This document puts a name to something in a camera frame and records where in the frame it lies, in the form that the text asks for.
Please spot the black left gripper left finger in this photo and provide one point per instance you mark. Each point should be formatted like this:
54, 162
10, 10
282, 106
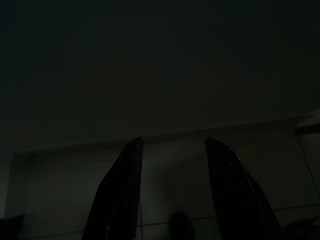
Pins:
120, 190

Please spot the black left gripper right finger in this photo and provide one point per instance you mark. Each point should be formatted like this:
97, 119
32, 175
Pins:
232, 195

